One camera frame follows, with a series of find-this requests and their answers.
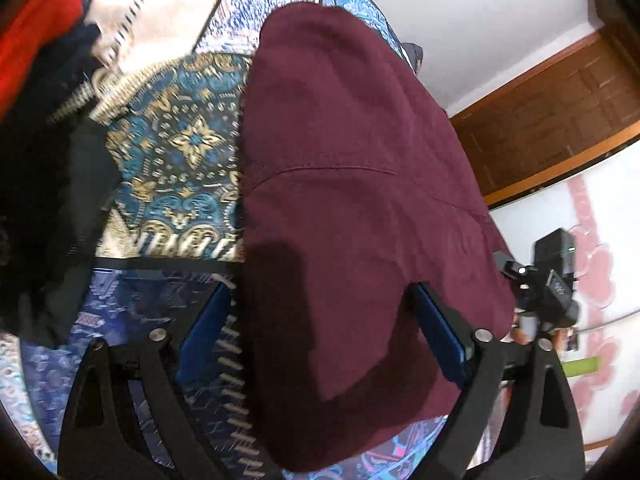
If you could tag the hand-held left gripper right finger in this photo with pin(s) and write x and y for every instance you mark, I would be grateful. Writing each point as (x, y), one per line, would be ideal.
(445, 340)

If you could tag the black printed garment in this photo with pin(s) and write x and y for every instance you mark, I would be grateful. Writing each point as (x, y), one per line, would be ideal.
(45, 200)

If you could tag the maroon shirt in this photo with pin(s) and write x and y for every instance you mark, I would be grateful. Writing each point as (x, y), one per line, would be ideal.
(360, 185)

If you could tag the blue patchwork bed blanket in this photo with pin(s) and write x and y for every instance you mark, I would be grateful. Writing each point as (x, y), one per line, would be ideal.
(185, 140)

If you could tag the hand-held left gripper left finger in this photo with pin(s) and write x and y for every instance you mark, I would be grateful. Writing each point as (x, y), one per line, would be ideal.
(205, 335)

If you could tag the brown wooden door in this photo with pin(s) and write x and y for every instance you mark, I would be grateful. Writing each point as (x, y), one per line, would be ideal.
(545, 120)

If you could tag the white pink floral wardrobe door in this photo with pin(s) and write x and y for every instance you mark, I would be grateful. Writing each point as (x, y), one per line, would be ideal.
(615, 220)

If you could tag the green flat object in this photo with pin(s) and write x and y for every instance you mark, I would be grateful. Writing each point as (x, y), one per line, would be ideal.
(580, 366)

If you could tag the red garment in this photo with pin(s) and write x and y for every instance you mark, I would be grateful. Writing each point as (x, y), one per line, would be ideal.
(35, 30)

